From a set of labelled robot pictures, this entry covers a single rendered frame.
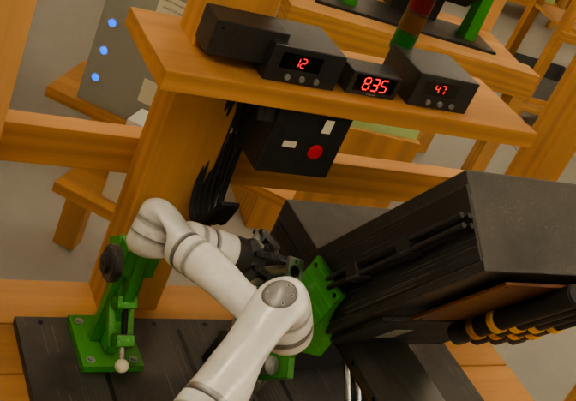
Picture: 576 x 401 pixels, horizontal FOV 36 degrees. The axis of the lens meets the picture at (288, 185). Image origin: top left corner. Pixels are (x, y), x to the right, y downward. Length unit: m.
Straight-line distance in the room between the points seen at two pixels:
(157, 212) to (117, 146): 0.36
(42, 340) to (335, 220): 0.66
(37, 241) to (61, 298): 1.63
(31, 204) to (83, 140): 2.01
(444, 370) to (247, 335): 1.07
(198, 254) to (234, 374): 0.26
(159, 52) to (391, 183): 0.83
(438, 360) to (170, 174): 0.89
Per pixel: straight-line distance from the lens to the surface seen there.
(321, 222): 1.92
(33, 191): 3.92
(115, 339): 1.80
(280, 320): 1.33
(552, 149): 2.32
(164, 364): 1.92
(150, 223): 1.54
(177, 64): 1.58
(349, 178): 2.15
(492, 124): 1.98
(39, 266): 3.53
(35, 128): 1.81
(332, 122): 1.76
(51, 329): 1.92
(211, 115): 1.78
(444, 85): 1.87
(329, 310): 1.68
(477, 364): 2.44
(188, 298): 2.15
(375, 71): 1.79
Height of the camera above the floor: 2.17
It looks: 28 degrees down
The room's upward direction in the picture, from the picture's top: 25 degrees clockwise
